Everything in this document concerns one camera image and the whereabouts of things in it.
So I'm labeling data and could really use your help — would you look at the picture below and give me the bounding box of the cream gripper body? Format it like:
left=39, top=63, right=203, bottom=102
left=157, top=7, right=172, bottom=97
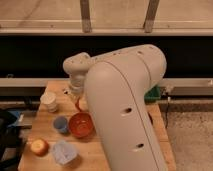
left=69, top=88, right=88, bottom=111

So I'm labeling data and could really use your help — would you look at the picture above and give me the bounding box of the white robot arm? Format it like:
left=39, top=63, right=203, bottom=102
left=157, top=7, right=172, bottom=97
left=63, top=44, right=168, bottom=171

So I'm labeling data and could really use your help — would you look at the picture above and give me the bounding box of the metal spoon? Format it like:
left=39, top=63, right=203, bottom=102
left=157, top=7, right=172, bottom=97
left=63, top=89, right=70, bottom=95

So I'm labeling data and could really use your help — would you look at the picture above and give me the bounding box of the orange bowl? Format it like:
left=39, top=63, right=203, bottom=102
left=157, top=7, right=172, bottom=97
left=68, top=112, right=94, bottom=138

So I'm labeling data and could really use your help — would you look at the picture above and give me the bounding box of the white paper cup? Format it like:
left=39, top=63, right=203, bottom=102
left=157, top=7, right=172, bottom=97
left=40, top=92, right=57, bottom=112

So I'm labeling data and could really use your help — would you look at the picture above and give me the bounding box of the small blue cup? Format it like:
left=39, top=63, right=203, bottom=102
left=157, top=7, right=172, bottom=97
left=53, top=116, right=68, bottom=134

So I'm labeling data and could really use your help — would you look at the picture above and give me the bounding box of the clear plastic cup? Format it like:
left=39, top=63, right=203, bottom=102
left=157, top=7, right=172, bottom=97
left=50, top=140, right=78, bottom=165

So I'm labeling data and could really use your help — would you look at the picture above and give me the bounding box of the red yellow apple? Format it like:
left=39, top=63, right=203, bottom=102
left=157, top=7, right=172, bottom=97
left=30, top=139, right=49, bottom=156

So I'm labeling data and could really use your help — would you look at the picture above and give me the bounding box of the purple bowl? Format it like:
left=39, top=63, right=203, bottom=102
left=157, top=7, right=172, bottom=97
left=148, top=112, right=153, bottom=126

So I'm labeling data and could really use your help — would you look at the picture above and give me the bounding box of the green plastic bin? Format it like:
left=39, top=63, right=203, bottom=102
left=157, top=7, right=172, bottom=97
left=144, top=86, right=161, bottom=102

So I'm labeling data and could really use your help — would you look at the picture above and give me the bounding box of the black chair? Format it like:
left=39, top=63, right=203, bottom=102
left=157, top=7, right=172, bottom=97
left=0, top=109, right=23, bottom=171

